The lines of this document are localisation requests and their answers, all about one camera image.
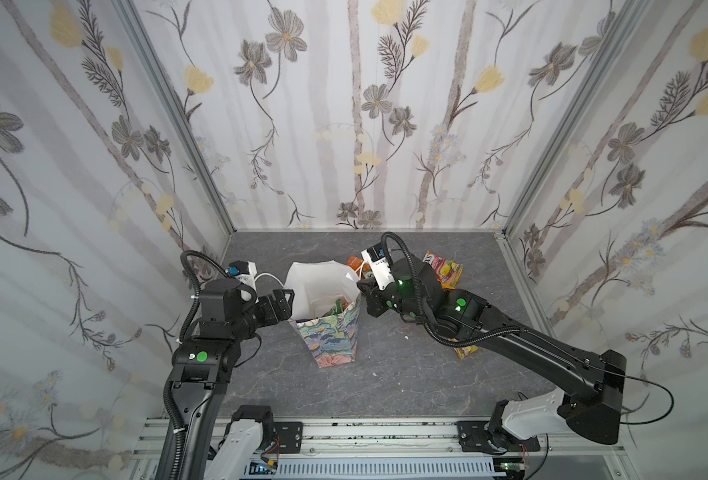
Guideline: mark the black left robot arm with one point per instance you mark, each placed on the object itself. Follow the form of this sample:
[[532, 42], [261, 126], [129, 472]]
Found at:
[[225, 312]]

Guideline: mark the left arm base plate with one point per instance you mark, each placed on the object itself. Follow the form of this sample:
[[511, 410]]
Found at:
[[256, 425]]

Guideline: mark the aluminium front rail frame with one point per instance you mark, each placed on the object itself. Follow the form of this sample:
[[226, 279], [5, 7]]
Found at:
[[562, 455]]

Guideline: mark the red yellow Fox's candy bag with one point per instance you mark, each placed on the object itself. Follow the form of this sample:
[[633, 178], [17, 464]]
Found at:
[[466, 351]]

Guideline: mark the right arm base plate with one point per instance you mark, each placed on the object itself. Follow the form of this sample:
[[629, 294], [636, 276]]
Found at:
[[492, 439]]

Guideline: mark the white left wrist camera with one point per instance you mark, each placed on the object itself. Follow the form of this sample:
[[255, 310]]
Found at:
[[245, 272]]

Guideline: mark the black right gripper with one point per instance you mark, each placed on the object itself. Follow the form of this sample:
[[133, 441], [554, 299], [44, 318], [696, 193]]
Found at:
[[369, 291]]

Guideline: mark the white ribbed cable duct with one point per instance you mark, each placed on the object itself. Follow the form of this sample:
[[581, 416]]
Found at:
[[371, 468]]

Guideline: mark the floral white paper bag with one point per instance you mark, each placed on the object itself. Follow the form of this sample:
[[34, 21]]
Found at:
[[326, 309]]

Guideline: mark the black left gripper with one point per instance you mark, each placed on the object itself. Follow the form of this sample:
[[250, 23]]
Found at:
[[284, 309]]

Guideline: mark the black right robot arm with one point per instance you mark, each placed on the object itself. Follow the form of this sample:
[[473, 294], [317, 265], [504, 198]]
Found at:
[[589, 388]]

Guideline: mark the orange snack packet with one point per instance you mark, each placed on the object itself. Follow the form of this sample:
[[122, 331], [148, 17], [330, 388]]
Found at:
[[357, 265]]

